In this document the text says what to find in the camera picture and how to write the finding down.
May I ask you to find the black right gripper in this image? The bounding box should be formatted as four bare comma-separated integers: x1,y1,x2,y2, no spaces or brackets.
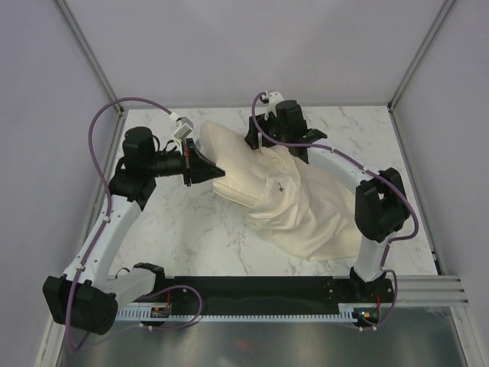
244,112,290,150

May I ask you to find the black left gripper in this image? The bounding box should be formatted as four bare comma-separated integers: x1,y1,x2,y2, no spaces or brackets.
145,138,224,187

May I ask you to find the cream pillow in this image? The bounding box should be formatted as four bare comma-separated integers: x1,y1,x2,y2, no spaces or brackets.
199,121,274,208

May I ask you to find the cream satin pillowcase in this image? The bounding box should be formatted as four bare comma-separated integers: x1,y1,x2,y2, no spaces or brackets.
247,146,361,261

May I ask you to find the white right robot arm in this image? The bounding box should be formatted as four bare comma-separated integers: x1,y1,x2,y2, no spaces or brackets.
244,92,416,302

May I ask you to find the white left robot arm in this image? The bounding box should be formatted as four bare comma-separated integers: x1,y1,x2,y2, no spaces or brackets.
43,122,225,335

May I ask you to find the shiny metal sheet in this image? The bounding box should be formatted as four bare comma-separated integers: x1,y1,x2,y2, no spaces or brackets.
57,308,469,366

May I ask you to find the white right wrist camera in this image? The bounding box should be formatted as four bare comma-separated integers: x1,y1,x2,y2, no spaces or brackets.
259,91,284,120

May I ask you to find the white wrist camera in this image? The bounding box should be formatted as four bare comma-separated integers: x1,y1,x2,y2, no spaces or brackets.
259,91,284,120
169,112,194,153

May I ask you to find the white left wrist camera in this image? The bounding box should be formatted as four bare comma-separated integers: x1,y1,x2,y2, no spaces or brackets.
169,112,194,153

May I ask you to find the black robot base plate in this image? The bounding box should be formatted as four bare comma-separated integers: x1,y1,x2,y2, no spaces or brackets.
149,276,394,315

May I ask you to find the left aluminium frame post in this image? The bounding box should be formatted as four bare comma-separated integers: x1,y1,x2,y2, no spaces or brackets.
53,0,117,101

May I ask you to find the aluminium frame post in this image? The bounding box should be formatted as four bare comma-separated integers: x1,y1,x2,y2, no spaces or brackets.
53,0,117,101
387,0,458,113

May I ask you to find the white slotted cable duct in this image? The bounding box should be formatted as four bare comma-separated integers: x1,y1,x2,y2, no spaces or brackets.
115,304,379,323

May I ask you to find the right aluminium frame post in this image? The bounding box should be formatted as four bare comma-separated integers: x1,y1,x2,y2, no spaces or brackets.
387,0,458,113

